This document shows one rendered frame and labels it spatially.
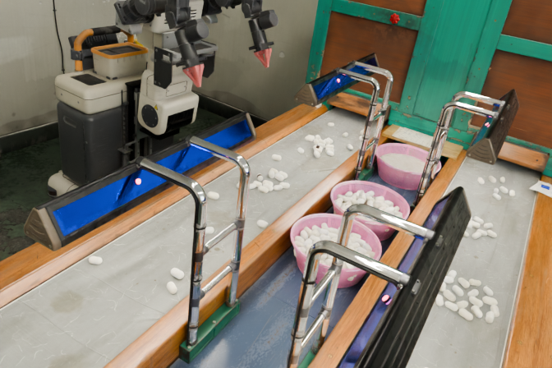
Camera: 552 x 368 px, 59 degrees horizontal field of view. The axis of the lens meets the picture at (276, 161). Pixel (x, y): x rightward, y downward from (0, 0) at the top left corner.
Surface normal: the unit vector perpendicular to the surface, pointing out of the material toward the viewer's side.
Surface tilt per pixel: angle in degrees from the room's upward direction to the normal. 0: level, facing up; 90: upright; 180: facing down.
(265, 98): 90
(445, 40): 90
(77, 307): 0
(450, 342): 0
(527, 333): 0
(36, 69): 89
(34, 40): 90
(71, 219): 58
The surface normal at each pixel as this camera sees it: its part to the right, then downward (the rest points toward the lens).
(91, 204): 0.79, -0.19
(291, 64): -0.57, 0.31
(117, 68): 0.81, 0.39
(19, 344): 0.13, -0.88
